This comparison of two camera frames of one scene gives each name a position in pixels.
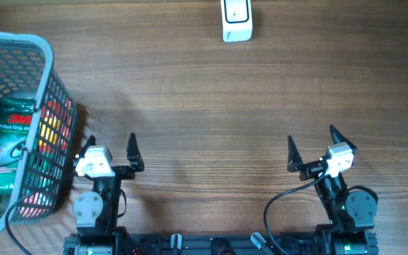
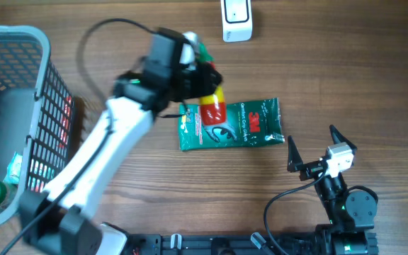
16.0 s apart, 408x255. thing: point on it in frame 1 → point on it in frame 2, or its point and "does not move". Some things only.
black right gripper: x=295 y=163 does not move
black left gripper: x=135 y=161 → x=207 y=84
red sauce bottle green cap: x=55 y=123 → x=213 y=110
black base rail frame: x=222 y=244 does not move
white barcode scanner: x=236 y=20 does not move
